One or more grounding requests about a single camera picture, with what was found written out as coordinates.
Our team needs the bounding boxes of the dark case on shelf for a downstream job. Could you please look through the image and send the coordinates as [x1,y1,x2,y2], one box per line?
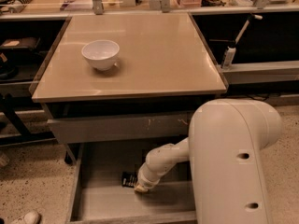
[0,37,40,49]

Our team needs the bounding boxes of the white ceramic bowl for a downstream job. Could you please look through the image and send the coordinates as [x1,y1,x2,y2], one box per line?
[81,40,120,71]

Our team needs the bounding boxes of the open grey middle drawer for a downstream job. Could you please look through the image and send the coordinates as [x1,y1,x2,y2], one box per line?
[65,138,197,224]

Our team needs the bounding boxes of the grey top drawer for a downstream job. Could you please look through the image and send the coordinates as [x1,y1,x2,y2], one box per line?
[48,111,193,144]

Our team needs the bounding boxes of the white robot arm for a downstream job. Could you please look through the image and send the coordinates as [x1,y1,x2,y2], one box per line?
[135,99,282,224]

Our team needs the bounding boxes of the grey drawer cabinet with counter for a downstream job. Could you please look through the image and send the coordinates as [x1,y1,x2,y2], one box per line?
[30,13,227,162]

